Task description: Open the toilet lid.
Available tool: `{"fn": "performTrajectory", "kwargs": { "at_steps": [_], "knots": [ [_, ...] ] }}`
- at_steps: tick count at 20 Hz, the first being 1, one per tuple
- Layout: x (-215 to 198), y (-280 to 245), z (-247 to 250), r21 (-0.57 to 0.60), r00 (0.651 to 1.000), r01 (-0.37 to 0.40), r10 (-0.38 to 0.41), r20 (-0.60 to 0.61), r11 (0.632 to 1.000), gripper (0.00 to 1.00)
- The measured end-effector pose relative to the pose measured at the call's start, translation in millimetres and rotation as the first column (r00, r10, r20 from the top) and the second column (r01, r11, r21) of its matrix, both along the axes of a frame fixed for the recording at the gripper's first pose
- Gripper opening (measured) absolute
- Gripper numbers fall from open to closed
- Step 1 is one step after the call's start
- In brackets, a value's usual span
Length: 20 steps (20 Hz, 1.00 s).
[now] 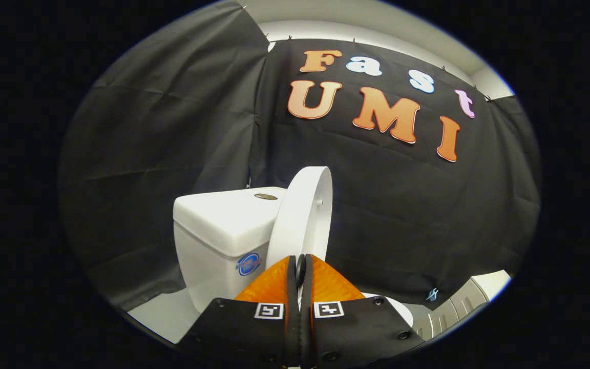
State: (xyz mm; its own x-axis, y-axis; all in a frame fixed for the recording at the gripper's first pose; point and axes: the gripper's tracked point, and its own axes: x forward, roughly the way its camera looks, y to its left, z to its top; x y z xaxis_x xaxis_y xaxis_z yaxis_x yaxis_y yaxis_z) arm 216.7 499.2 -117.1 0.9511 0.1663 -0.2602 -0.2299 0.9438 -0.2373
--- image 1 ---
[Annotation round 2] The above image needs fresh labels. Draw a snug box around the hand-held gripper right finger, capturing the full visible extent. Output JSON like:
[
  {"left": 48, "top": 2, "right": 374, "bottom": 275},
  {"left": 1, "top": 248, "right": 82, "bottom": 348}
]
[{"left": 301, "top": 254, "right": 426, "bottom": 367}]

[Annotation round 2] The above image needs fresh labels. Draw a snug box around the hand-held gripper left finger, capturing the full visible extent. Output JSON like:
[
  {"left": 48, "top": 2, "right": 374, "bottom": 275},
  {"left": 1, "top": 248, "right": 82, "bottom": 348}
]
[{"left": 179, "top": 255, "right": 302, "bottom": 367}]

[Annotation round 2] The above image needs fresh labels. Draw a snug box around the white toilet lid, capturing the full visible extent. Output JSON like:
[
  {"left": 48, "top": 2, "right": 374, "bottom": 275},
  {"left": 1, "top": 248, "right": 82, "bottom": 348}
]
[{"left": 266, "top": 166, "right": 333, "bottom": 270}]

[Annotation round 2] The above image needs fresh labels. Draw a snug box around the white panel door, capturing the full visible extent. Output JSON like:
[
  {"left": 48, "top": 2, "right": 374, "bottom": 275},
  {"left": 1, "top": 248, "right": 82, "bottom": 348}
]
[{"left": 412, "top": 270, "right": 512, "bottom": 341}]

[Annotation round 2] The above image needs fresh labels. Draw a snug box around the black backdrop cloth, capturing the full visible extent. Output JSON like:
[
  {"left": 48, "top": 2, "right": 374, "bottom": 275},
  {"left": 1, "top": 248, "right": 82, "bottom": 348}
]
[{"left": 58, "top": 0, "right": 541, "bottom": 312}]

